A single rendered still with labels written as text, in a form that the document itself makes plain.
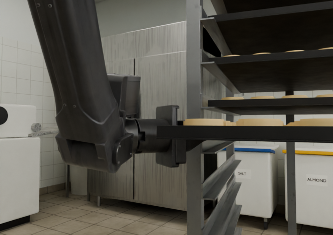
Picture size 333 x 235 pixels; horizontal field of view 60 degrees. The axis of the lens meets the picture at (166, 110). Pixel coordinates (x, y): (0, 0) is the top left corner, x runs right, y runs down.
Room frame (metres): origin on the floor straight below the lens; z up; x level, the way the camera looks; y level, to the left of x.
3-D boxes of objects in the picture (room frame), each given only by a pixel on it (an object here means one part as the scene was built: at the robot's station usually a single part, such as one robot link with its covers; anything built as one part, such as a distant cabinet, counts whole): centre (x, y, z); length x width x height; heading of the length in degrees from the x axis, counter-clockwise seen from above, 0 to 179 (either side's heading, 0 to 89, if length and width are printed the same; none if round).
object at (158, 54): (3.52, 0.15, 1.03); 1.40 x 0.91 x 2.05; 60
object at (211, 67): (0.88, -0.19, 1.14); 0.64 x 0.03 x 0.03; 161
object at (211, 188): (0.88, -0.19, 0.87); 0.64 x 0.03 x 0.03; 161
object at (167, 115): (0.49, 0.02, 0.99); 0.07 x 0.07 x 0.10; 26
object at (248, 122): (0.32, -0.10, 1.00); 0.05 x 0.05 x 0.02
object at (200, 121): (0.34, -0.04, 1.00); 0.05 x 0.05 x 0.02
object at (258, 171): (3.08, -0.87, 0.39); 0.64 x 0.54 x 0.77; 152
